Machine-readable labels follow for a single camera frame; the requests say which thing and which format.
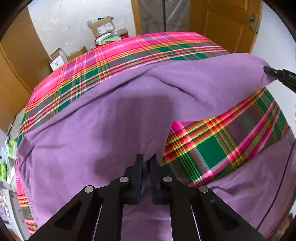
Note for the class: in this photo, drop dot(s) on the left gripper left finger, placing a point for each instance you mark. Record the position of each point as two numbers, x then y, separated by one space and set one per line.
95 213

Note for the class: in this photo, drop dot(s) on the green tissue pack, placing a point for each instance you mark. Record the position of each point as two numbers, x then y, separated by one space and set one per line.
8 159

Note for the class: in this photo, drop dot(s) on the wooden wardrobe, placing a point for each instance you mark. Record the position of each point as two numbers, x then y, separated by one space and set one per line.
24 64

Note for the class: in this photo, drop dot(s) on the purple garment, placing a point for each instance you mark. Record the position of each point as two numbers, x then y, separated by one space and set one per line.
94 139

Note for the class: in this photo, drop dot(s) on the red gift box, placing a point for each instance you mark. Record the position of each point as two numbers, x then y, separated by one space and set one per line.
112 36

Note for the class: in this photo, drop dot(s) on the wooden door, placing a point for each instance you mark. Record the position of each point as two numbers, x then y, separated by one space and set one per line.
233 25

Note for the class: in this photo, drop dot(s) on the grey mattress in plastic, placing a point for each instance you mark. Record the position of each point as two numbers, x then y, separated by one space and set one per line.
164 16

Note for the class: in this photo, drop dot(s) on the labelled cardboard box on top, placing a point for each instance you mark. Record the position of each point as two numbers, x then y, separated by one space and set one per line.
101 26

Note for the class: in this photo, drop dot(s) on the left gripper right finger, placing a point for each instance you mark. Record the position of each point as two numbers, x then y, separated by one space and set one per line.
197 213

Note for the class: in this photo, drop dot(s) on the pink green plaid bedsheet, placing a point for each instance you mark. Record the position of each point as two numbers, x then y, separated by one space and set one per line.
197 152

